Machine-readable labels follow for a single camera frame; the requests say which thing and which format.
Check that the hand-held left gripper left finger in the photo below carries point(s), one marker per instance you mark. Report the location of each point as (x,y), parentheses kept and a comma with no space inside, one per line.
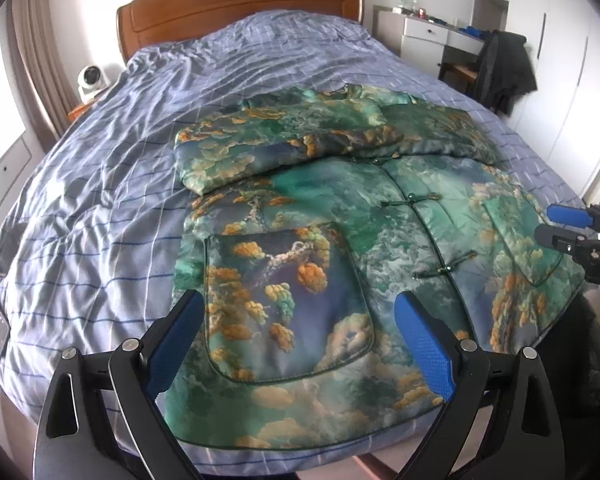
(172,345)

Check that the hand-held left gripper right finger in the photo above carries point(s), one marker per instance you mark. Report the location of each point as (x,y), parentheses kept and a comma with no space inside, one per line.
(425,342)

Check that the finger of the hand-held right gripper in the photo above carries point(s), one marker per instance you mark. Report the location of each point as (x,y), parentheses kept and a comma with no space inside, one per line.
(555,237)
(572,215)

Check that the green cloud print padded jacket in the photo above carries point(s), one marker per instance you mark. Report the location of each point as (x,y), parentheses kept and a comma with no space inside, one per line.
(330,210)

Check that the white wardrobe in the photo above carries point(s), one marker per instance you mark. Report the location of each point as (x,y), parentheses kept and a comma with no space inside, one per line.
(565,85)

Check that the black jacket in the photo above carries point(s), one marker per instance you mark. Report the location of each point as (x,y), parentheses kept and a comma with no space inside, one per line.
(505,70)

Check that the wooden chair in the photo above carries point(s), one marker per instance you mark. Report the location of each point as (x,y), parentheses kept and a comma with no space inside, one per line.
(457,72)

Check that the black flat device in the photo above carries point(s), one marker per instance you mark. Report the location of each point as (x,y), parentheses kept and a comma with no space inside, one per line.
(7,252)

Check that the blue item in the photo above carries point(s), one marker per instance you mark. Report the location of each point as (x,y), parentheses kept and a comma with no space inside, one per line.
(472,30)

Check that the white desk with drawer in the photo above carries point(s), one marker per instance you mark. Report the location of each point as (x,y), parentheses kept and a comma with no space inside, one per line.
(425,35)

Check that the white window cabinet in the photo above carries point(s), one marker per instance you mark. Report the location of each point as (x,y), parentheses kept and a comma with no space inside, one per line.
(2,185)

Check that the wooden nightstand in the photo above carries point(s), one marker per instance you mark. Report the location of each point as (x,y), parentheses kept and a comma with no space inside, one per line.
(81,110)

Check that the clear glass bottle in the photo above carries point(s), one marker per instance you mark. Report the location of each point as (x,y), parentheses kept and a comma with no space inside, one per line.
(405,3)

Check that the bed with blue striped cover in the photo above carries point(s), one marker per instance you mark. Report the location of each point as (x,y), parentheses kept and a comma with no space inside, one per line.
(180,70)

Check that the beige curtain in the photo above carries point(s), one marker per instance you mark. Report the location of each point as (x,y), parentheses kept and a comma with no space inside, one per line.
(40,60)

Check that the wooden bed headboard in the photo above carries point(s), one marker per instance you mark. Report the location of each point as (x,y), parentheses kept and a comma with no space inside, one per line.
(230,5)

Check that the white round camera device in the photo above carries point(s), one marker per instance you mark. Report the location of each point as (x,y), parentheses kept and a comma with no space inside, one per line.
(90,80)

